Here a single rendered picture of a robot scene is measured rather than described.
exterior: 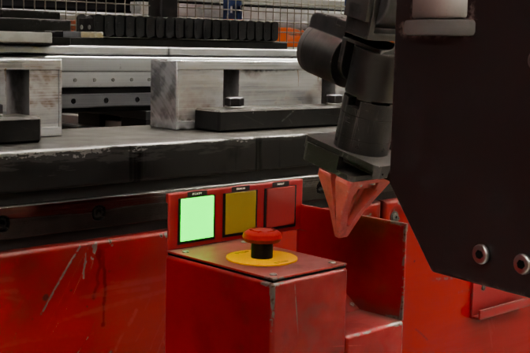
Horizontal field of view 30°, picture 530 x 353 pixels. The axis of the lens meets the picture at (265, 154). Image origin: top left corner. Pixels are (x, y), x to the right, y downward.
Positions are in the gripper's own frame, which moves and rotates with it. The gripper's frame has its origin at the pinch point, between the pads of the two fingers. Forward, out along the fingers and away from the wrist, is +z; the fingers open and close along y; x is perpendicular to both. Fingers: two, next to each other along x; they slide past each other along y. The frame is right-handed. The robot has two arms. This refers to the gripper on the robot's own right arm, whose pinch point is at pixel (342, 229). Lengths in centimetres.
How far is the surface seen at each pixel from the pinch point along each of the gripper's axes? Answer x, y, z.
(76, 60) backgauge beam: -9, 65, -1
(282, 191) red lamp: -1.5, 10.7, -0.1
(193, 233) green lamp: 11.7, 10.0, 3.0
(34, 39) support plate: 29.2, 16.9, -15.9
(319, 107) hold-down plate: -29.1, 31.7, -2.5
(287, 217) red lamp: -2.3, 10.0, 3.0
